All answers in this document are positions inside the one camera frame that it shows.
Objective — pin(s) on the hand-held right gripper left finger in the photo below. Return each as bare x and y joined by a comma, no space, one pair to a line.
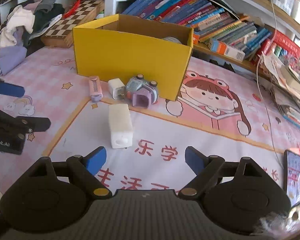
96,160

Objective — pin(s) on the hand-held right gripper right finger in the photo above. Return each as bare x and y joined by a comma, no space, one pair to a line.
193,160

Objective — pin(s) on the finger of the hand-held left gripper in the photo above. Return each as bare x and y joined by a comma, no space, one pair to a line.
37,124
10,90

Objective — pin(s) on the white plastic block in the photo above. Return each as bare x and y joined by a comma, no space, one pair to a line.
120,122

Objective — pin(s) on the small pink stapler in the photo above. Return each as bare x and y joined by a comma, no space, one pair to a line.
95,88

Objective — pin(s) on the white charger adapter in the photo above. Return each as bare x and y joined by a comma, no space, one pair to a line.
115,86

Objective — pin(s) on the grey purple toy camera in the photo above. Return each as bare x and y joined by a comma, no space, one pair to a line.
140,90

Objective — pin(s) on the yellow cardboard box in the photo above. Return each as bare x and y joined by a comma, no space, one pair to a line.
130,55

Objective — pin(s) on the clear tape roll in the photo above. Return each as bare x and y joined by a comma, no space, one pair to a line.
171,40

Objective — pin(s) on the purple cloth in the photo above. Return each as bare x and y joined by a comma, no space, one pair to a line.
11,57

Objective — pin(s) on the pink printed tablecloth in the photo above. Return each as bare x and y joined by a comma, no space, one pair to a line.
215,135

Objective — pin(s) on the pile of clothes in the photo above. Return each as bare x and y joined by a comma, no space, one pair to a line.
20,20

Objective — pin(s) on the wooden chessboard box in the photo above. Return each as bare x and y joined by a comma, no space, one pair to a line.
72,17

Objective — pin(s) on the red tassel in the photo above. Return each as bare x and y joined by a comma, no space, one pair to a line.
71,10

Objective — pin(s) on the black smartphone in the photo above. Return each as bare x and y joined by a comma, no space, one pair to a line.
293,172

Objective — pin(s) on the blurred silver object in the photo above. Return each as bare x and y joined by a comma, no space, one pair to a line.
287,217

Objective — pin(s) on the orange white box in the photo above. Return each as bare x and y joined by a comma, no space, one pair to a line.
227,50

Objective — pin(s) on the stack of books and papers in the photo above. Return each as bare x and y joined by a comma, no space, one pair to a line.
290,92

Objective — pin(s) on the row of colourful books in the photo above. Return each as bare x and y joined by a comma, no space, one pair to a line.
190,12

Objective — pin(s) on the red box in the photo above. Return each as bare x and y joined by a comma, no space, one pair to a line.
287,42

